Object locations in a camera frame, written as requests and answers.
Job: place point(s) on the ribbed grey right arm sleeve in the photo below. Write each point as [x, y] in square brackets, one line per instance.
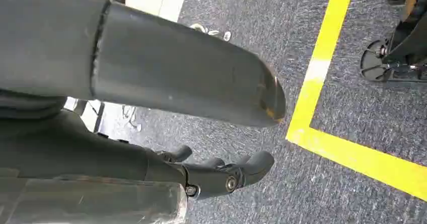
[30, 105]

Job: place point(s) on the black wheeled chair base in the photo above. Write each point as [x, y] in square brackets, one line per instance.
[405, 42]

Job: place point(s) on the chrome caster foot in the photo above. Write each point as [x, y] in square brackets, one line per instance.
[210, 32]

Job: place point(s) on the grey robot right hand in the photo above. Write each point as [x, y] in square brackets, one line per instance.
[173, 72]

